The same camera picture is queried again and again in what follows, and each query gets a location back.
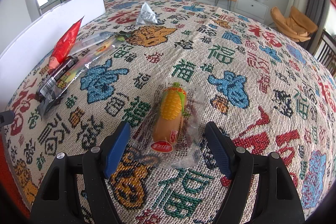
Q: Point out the white cardboard box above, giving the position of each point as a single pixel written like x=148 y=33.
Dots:
x=39 y=29

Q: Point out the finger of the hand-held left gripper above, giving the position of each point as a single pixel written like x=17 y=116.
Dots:
x=5 y=118

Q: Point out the red snack packet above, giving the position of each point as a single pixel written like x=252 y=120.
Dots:
x=64 y=45

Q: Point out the printed blanket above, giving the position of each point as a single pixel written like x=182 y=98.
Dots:
x=249 y=108

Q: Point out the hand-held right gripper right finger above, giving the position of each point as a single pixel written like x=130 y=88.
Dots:
x=218 y=150

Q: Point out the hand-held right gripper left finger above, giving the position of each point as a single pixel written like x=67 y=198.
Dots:
x=116 y=150

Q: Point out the orange lounge chair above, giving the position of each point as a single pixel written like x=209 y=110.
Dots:
x=294 y=22

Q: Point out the corn sausage packet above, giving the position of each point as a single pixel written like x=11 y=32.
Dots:
x=170 y=119

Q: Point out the dark wooden chair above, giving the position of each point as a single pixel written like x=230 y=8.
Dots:
x=326 y=53

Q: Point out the silver triangular snack packet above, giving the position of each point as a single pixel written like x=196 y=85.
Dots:
x=147 y=15

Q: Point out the grey curtain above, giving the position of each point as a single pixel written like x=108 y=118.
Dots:
x=319 y=3

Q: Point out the black snack packet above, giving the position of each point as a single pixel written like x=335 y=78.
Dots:
x=50 y=107

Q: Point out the black chocolate bar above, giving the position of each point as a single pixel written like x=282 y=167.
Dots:
x=56 y=77

